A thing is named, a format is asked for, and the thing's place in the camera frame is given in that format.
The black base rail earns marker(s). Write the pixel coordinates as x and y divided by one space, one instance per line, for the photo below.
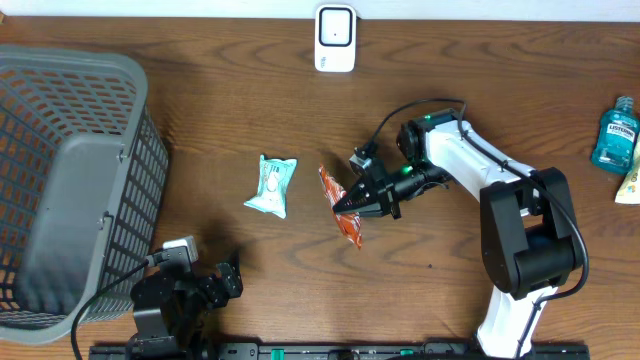
253 351

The white barcode scanner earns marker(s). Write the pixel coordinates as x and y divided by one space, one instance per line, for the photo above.
335 38

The grey plastic shopping basket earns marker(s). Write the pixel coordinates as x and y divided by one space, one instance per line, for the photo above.
83 169

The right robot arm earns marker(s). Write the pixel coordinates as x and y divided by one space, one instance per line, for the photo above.
530 241

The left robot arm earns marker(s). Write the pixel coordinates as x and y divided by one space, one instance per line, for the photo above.
169 305

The red chocolate bar wrapper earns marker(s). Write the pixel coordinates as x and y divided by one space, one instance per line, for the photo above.
349 224

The teal mouthwash bottle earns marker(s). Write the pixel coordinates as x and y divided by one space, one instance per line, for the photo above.
619 129

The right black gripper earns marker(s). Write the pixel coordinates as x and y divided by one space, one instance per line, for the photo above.
370 208

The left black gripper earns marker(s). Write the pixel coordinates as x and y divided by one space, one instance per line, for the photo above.
217 295

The yellow snack bag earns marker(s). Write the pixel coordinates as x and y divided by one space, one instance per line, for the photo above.
629 191

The mint green snack packet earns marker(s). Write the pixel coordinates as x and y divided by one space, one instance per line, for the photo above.
274 178

